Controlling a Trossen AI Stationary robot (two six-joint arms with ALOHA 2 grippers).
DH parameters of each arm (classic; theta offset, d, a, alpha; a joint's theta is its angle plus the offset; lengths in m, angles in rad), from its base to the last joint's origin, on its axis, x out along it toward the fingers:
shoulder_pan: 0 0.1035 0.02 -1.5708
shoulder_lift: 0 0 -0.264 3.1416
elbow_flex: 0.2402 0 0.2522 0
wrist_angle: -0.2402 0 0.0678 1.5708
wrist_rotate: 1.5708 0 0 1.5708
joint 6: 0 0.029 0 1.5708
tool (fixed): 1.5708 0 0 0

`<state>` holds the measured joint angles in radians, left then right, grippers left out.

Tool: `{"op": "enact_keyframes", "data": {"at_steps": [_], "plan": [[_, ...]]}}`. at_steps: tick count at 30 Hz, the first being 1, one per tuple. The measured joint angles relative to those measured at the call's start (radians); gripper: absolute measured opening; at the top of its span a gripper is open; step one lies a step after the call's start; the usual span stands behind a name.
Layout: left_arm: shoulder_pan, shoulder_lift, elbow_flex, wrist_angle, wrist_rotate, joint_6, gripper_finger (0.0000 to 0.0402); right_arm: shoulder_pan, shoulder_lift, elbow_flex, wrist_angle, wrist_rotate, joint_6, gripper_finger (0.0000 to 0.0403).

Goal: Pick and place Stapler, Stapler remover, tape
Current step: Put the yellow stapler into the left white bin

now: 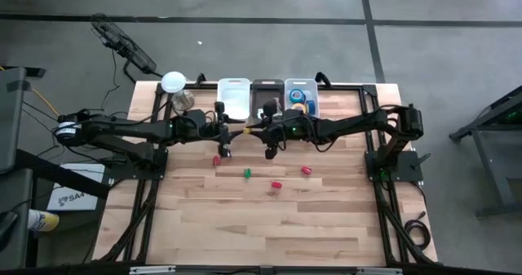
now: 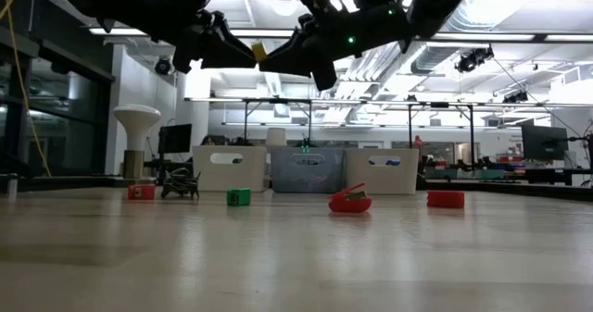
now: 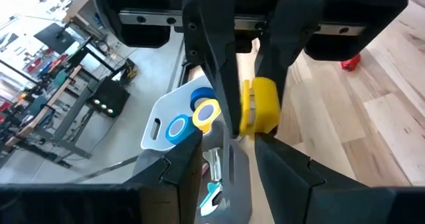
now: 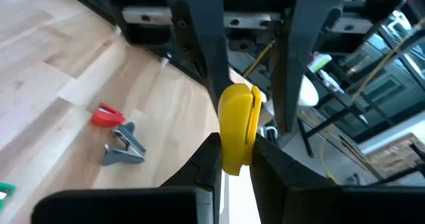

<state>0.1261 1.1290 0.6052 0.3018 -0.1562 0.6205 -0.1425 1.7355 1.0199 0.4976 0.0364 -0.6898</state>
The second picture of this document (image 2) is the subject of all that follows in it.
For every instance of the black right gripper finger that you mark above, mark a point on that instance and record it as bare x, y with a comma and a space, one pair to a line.
301, 59
306, 32

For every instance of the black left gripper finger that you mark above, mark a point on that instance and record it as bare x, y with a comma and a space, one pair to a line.
227, 55
229, 32

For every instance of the yellow mini stapler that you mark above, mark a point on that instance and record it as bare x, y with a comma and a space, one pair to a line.
259, 52

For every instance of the black staple remover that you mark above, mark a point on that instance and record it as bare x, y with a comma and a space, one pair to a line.
180, 187

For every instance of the green mini stapler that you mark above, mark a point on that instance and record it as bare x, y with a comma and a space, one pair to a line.
238, 197

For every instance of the red mini stapler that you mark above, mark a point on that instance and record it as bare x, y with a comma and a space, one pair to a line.
141, 192
349, 205
445, 199

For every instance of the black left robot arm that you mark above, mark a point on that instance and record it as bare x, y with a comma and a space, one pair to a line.
129, 2

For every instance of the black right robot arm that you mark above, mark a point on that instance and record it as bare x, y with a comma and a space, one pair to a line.
440, 2

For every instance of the black ceiling spotlight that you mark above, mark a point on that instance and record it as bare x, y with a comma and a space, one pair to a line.
163, 66
475, 59

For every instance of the white cylindrical container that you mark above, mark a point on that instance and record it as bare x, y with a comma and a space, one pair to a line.
276, 137

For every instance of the person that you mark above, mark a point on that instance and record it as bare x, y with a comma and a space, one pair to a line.
208, 140

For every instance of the black computer monitor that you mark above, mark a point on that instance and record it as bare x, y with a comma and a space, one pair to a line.
544, 143
175, 138

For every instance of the white mushroom lamp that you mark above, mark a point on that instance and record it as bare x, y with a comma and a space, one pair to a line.
136, 122

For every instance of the grey plastic bin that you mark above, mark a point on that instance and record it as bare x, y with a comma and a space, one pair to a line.
324, 178

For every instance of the red bottle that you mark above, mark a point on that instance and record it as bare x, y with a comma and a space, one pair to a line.
418, 141

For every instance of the white plastic bin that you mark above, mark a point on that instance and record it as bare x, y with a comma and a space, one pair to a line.
250, 178
361, 178

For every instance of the black aluminium table frame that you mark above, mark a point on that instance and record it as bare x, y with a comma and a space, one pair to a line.
533, 189

